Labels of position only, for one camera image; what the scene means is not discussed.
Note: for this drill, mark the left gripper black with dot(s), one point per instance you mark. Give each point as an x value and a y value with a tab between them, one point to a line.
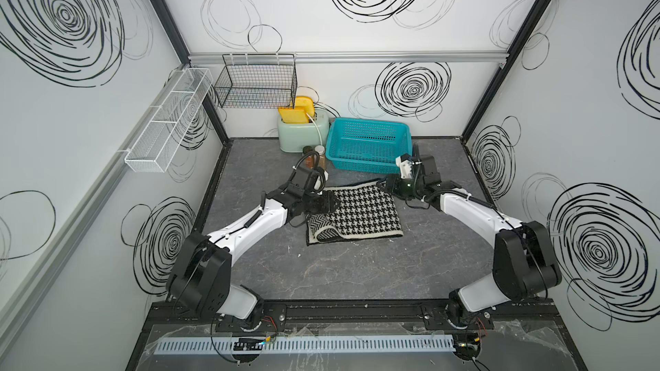
326	205

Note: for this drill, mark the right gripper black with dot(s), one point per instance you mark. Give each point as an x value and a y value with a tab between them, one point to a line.
391	183

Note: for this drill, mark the black white patterned knit scarf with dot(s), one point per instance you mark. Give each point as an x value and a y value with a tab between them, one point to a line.
361	212

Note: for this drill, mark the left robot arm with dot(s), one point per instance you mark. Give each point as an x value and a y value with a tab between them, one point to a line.
201	277

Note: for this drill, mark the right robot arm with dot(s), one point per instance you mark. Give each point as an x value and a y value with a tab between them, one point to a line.
524	262

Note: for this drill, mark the teal plastic basket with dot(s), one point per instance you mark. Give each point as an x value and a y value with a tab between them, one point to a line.
368	146

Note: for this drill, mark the light brown spice jar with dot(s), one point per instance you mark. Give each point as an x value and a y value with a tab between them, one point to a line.
321	151

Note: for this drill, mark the mint green toaster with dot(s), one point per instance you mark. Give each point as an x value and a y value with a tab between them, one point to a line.
293	138

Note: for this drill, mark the yellow toast slice front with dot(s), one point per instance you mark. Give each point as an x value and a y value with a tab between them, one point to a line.
294	116

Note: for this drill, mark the yellow toast slice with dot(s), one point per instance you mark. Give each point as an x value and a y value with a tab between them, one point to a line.
306	104
294	116

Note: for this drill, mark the yellow toast slice back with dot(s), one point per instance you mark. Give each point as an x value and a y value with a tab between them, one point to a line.
306	104

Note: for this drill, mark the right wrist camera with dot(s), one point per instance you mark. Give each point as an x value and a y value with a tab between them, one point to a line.
406	164

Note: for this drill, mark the black wire wall basket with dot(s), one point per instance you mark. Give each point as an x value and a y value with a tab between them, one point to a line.
257	80

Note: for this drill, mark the white wire wall shelf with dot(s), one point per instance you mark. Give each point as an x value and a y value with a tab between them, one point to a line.
176	108

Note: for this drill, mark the white slotted cable duct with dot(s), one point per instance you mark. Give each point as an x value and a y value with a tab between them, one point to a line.
304	345

